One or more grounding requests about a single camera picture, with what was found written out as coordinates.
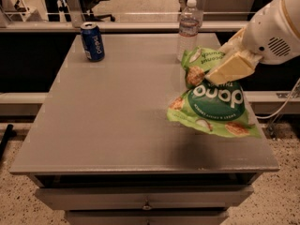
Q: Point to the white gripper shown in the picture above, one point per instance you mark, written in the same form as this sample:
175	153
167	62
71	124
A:
269	32

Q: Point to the green rice chip bag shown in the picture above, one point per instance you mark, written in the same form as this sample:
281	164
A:
217	110

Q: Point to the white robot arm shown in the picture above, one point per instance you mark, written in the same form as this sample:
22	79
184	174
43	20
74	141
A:
271	37

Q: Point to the clear plastic water bottle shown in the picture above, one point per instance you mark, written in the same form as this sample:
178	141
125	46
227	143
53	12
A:
189	23

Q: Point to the blue pepsi can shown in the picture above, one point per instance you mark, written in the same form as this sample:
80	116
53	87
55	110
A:
92	41

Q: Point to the grey drawer cabinet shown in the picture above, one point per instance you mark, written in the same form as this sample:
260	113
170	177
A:
101	145

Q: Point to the black office chair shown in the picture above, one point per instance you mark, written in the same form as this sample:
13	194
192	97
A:
90	0

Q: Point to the round metal drawer knob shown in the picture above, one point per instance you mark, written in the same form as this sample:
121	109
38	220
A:
147	207

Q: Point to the black bar on floor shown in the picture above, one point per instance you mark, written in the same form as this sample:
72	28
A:
9	133

